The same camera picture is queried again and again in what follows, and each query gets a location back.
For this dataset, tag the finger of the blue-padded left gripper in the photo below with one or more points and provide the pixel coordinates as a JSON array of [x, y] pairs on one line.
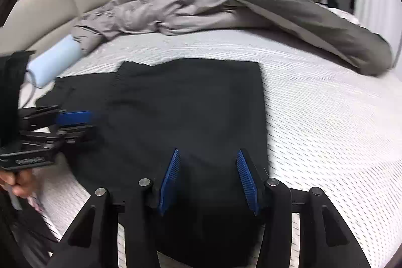
[[67, 119]]

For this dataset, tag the black pants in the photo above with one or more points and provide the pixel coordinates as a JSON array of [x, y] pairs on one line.
[[204, 110]]

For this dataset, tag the light blue pillow roll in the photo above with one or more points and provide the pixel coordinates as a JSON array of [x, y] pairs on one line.
[[50, 64]]

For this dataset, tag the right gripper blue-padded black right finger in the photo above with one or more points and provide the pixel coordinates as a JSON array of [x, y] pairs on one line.
[[324, 238]]

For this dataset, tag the beige upholstered headboard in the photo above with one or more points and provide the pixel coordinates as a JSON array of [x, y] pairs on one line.
[[39, 24]]

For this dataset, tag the light grey crumpled sheet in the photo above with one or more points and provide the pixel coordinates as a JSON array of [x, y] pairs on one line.
[[169, 17]]

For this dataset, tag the person's left hand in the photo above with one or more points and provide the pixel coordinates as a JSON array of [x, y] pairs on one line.
[[23, 183]]

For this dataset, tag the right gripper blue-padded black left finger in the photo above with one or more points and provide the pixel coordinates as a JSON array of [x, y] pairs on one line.
[[106, 230]]

